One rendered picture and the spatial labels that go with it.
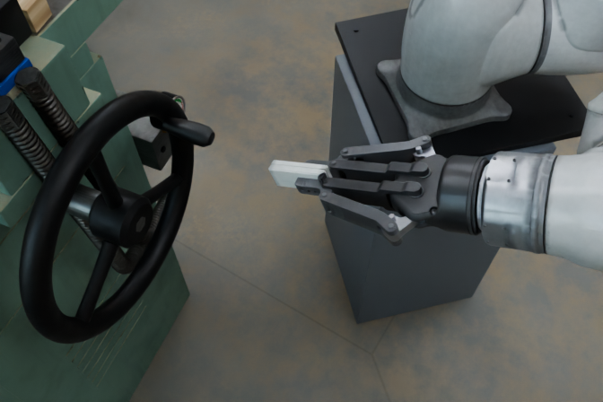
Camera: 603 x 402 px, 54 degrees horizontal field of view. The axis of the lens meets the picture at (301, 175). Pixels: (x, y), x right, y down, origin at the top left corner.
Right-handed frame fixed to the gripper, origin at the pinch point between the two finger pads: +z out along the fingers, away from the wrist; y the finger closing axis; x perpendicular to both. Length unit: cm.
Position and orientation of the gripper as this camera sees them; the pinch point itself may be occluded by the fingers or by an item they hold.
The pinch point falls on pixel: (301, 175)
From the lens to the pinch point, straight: 66.1
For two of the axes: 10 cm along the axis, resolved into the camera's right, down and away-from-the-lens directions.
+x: 3.2, 6.6, 6.9
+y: -3.9, 7.5, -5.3
